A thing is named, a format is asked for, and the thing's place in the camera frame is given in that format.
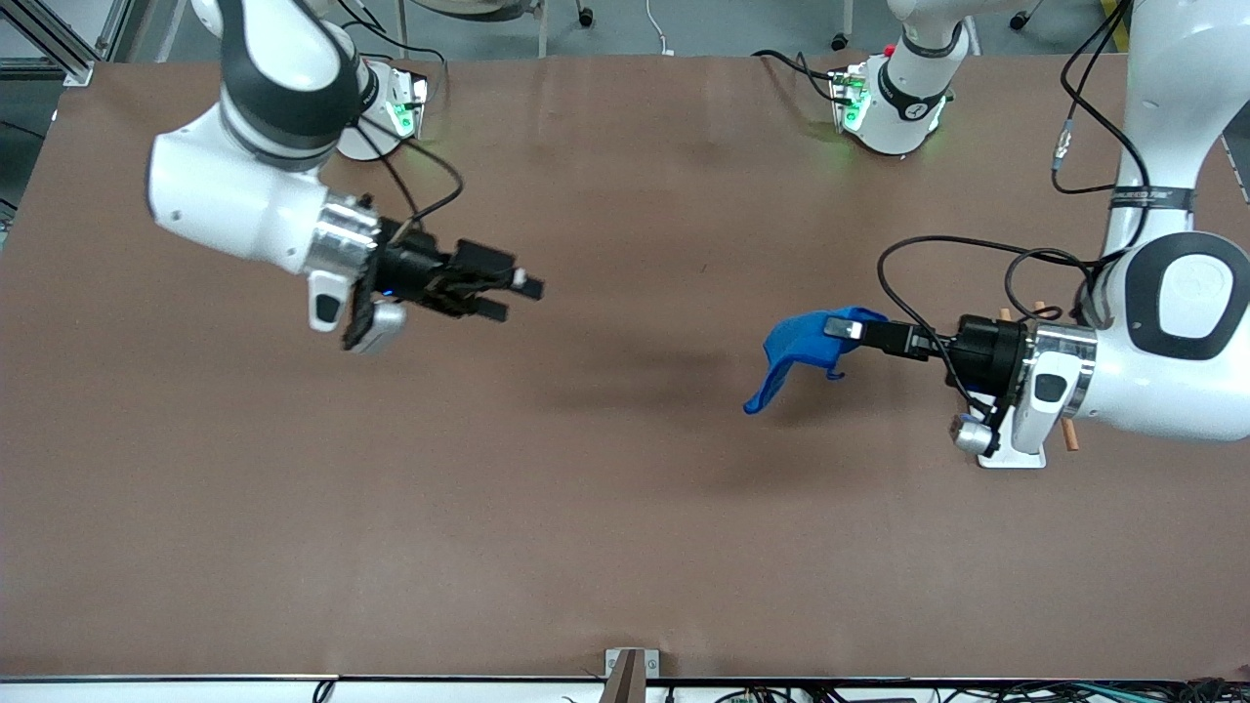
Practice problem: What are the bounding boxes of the tangled black cable bundle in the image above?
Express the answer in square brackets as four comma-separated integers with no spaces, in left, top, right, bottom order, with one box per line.
[713,679,1250,703]

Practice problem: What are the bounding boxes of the black left base cable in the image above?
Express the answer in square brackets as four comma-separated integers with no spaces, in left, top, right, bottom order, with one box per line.
[751,48,853,104]

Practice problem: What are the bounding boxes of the white towel rack wooden bars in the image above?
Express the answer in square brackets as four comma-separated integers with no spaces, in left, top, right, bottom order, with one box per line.
[977,301,1081,471]

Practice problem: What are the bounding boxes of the black base cable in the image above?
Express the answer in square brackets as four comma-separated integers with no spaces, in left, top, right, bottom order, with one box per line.
[751,48,853,104]
[337,0,447,74]

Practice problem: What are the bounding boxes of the aluminium frame post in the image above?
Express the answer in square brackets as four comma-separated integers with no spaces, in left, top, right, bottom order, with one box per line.
[0,0,133,87]

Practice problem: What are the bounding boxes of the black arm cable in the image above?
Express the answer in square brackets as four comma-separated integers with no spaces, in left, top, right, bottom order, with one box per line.
[875,0,1154,412]
[332,0,466,241]

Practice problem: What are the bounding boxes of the white stool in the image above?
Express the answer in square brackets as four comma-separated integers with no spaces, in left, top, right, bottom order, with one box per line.
[396,0,548,60]

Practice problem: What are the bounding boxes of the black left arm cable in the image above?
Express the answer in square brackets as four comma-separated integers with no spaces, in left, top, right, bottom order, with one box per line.
[875,0,1154,412]

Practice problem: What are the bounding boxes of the blue microfibre towel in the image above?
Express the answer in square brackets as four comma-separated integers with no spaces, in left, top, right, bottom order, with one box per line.
[742,308,890,416]

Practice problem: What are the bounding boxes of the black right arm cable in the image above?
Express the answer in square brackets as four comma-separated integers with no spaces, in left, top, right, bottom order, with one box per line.
[332,0,466,241]

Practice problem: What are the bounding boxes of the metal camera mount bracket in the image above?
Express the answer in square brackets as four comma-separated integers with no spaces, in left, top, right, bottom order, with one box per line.
[604,647,661,703]

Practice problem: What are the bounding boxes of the black right base cable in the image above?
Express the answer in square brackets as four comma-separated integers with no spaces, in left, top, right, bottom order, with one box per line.
[337,0,447,74]

